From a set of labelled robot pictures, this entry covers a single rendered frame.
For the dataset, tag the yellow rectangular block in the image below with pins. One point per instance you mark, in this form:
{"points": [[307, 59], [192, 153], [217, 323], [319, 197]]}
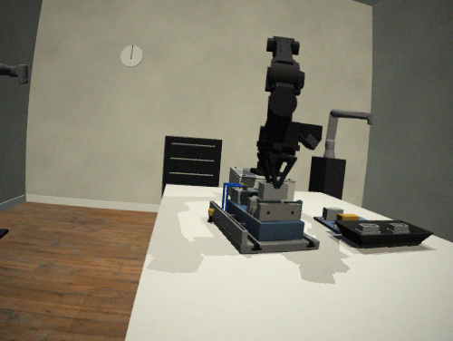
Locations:
{"points": [[347, 217]]}

